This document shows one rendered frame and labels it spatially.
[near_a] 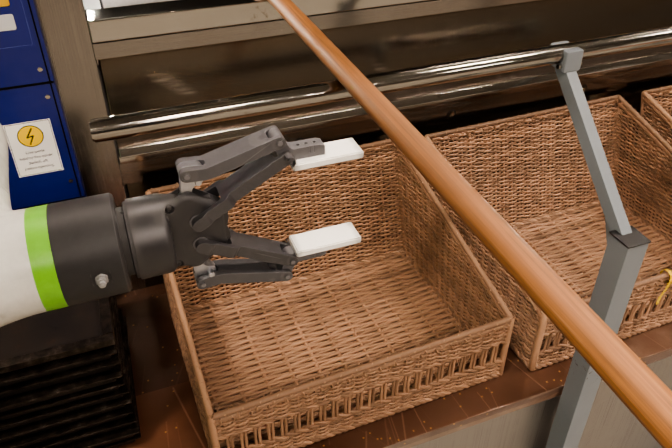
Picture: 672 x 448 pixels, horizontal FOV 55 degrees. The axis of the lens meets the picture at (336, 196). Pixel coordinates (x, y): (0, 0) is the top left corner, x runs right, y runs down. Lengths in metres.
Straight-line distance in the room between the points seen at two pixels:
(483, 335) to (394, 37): 0.62
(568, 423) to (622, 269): 0.38
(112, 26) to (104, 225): 0.67
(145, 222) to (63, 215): 0.07
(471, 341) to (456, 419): 0.14
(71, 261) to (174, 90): 0.73
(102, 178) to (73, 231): 0.75
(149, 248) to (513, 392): 0.86
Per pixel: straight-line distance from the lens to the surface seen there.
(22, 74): 1.20
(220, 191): 0.61
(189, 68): 1.27
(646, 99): 1.81
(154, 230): 0.58
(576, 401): 1.29
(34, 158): 1.27
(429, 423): 1.22
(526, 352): 1.32
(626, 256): 1.06
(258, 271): 0.66
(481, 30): 1.48
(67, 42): 1.21
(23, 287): 0.59
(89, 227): 0.58
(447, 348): 1.16
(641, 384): 0.51
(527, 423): 1.38
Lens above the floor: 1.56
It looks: 35 degrees down
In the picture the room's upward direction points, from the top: straight up
